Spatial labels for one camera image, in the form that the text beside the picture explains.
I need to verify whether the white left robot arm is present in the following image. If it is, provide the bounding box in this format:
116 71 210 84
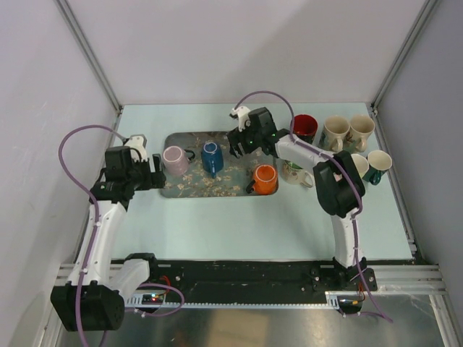
51 140 166 331

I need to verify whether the aluminium frame post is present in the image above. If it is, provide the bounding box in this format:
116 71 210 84
54 0 123 116
370 0 441 115

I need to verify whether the blue faceted mug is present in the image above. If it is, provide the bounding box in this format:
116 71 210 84
201 142 224 179

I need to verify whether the aluminium rail right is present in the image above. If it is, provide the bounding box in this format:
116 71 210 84
371 265 446 295

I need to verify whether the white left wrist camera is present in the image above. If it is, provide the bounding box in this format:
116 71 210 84
124 134 148 162

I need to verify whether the grey slotted cable duct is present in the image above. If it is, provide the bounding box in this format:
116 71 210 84
124 291 343 309

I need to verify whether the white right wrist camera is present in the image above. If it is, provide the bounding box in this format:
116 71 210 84
229 106 251 132

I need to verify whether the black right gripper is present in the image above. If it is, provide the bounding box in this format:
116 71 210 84
226 121 262 160

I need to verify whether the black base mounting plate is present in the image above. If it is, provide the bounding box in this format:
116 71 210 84
146 260 378 305

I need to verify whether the left aluminium frame post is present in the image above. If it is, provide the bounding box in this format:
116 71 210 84
54 0 123 116

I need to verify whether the orange mug black handle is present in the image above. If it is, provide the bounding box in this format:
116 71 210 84
245 164 278 195

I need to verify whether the cream coral pattern mug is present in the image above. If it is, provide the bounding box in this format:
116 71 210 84
347 114 375 153

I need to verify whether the tall cream seahorse mug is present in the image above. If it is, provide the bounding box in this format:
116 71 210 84
319 115 350 153

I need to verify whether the floral patterned serving tray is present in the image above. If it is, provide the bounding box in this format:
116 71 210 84
161 131 277 198

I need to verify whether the right aluminium frame post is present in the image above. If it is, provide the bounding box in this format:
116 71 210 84
370 0 441 115

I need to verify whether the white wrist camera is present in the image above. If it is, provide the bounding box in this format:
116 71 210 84
124 134 148 162
229 106 251 132

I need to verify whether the lilac mug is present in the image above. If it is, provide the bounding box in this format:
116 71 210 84
162 145 195 176

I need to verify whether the black mug orange trim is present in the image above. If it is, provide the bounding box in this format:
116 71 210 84
293 114 318 144

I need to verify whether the yellow faceted mug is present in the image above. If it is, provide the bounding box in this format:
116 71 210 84
352 153 369 179

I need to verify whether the cream mug with script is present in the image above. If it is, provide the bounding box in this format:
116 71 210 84
282 160 315 188

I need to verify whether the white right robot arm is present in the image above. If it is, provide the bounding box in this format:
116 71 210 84
227 106 366 290

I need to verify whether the dark green faceted mug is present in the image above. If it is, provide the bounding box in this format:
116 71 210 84
362 150 393 186

